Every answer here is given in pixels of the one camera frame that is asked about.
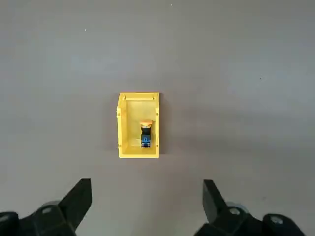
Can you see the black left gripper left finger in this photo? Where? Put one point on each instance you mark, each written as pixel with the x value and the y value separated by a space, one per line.
pixel 61 216

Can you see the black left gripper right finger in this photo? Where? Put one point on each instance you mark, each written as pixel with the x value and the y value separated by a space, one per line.
pixel 221 218

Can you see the yellow plastic storage box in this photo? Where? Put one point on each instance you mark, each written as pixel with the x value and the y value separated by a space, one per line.
pixel 130 127

